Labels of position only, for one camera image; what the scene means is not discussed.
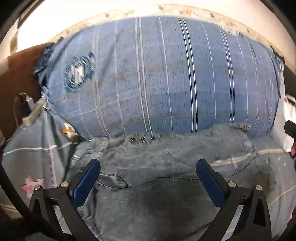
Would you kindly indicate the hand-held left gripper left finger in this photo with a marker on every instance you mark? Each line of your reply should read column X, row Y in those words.
column 86, row 180

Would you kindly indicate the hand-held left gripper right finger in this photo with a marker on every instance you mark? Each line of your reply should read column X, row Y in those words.
column 209, row 183

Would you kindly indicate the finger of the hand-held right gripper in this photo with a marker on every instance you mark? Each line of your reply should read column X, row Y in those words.
column 291, row 129

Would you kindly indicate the grey denim pants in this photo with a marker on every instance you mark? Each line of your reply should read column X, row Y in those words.
column 161, row 162

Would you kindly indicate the white paper bag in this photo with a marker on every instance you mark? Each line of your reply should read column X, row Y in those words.
column 285, row 111

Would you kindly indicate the grey star print bed sheet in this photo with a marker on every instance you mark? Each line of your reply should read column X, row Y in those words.
column 34, row 150

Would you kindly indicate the white power strip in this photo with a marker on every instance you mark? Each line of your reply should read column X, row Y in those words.
column 32, row 112

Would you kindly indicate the blue plaid pillow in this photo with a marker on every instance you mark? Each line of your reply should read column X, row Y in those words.
column 161, row 81

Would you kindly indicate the brown wooden headboard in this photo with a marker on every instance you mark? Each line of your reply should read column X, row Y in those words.
column 20, row 74

